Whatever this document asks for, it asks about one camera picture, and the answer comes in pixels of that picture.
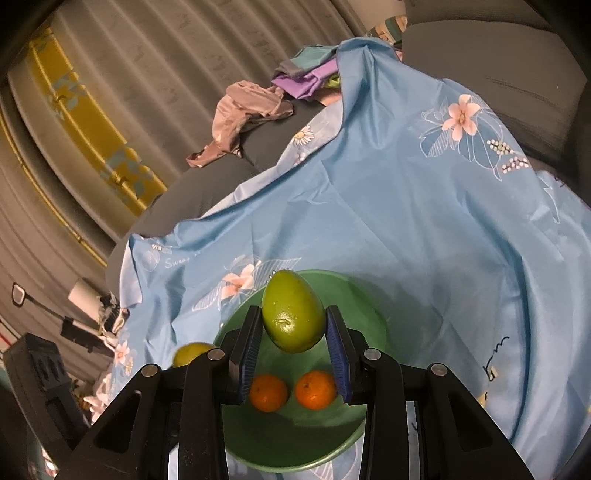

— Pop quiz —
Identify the grey sofa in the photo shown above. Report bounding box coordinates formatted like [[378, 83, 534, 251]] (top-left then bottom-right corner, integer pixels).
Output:
[[105, 0, 591, 296]]

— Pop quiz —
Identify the green mango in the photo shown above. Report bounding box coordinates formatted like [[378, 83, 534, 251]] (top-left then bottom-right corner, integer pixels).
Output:
[[261, 270, 325, 354]]

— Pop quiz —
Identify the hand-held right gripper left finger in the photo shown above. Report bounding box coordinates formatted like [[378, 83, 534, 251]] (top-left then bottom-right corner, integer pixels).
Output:
[[55, 305, 264, 480]]

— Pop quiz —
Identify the orange tangerine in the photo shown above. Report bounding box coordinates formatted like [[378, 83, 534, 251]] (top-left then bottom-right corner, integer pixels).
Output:
[[249, 374, 289, 413], [295, 370, 338, 411]]

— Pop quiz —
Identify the teal garment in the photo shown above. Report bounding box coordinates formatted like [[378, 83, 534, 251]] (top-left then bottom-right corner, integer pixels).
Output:
[[281, 45, 340, 77]]

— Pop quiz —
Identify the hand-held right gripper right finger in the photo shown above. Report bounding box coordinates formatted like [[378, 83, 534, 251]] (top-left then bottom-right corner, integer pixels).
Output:
[[325, 305, 536, 480]]

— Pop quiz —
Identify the black device on stand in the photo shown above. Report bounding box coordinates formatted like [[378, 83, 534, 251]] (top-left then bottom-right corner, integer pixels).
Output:
[[61, 316, 101, 352]]

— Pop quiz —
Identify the blue floral cloth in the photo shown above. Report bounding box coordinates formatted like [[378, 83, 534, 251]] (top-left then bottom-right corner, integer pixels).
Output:
[[90, 34, 591, 480]]

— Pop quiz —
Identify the grey curtain with yellow stripe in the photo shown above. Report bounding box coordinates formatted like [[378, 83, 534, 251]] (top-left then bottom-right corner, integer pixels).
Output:
[[0, 0, 365, 333]]

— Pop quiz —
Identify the white cylinder lamp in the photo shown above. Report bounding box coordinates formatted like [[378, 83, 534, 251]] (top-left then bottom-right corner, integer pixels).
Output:
[[68, 278, 99, 319]]

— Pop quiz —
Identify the green bowl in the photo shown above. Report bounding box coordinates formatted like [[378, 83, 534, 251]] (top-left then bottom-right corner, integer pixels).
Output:
[[213, 269, 389, 474]]

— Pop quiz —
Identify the floral patterned pillow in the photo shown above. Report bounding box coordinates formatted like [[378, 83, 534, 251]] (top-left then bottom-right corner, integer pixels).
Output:
[[368, 15, 408, 50]]

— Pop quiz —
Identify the beige pink garment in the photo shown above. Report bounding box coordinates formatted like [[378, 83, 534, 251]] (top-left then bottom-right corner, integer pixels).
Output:
[[186, 80, 295, 169]]

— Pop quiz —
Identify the purple garment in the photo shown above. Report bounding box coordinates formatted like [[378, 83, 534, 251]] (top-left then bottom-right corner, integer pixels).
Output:
[[271, 60, 342, 100]]

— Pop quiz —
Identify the yellow-green round fruit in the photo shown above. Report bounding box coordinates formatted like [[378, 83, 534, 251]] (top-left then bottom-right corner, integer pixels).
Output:
[[173, 342, 218, 368]]

